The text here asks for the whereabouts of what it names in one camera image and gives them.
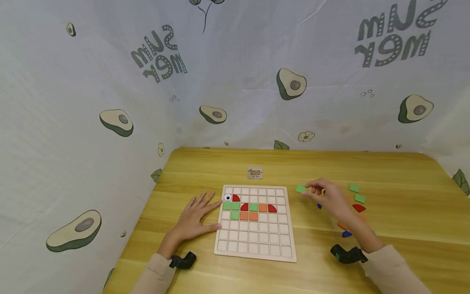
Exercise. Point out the person's left hand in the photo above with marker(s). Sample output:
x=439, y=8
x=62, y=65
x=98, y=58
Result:
x=189, y=222

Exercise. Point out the person's right hand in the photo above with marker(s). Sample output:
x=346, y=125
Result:
x=336, y=202

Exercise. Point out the person's left middle finger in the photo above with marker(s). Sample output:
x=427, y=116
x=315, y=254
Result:
x=207, y=199

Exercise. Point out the person's right fingers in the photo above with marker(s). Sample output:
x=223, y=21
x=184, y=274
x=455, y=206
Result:
x=317, y=184

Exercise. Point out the person's left thumb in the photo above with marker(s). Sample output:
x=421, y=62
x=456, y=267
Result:
x=212, y=228

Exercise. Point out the person's right thumb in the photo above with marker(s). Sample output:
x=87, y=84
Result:
x=313, y=197

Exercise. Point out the person's left little finger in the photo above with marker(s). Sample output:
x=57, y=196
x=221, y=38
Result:
x=190, y=203

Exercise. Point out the person's left index finger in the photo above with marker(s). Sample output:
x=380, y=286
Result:
x=212, y=207

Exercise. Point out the person's left ring finger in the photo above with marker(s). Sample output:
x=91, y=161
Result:
x=199, y=198

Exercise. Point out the green square tile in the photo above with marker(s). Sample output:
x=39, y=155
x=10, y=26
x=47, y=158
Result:
x=300, y=188
x=235, y=206
x=253, y=207
x=227, y=206
x=353, y=188
x=360, y=198
x=235, y=214

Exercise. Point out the person's right forearm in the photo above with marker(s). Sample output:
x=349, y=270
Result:
x=385, y=261

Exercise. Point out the person's left forearm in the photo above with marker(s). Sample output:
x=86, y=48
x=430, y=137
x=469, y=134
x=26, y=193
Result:
x=158, y=267

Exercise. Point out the white eye tile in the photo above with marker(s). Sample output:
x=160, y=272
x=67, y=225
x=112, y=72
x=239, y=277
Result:
x=228, y=197

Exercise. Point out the red quarter-circle tile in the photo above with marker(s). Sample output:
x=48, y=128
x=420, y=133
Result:
x=271, y=209
x=358, y=208
x=235, y=198
x=245, y=207

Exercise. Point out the orange square tile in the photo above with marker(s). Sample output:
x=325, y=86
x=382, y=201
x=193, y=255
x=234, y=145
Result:
x=263, y=208
x=244, y=215
x=253, y=216

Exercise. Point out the wooden grid board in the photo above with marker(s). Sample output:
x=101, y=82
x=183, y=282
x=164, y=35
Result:
x=253, y=238

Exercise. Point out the black wrist band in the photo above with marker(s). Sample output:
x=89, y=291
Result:
x=184, y=261
x=345, y=255

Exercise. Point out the small printed pattern card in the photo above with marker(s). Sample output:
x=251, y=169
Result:
x=255, y=173

